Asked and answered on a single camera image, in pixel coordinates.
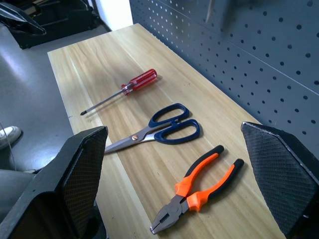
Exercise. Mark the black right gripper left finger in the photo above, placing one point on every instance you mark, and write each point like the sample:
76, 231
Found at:
72, 179

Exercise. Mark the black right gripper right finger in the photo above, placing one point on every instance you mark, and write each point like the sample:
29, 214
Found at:
279, 171

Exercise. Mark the grey pegboard panel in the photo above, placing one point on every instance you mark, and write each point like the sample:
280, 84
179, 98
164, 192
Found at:
249, 57

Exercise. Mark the white sneaker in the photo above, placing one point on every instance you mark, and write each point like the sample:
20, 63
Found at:
8, 135

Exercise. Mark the orange and black pliers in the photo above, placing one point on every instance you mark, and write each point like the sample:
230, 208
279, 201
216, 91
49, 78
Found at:
197, 189

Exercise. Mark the black equipment base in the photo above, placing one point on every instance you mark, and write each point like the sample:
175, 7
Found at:
57, 20

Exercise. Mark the black curved machine part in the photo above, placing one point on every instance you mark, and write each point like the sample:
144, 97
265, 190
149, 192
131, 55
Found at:
17, 17

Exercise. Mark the metal pegboard hook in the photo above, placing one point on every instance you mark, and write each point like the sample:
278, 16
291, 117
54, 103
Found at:
209, 10

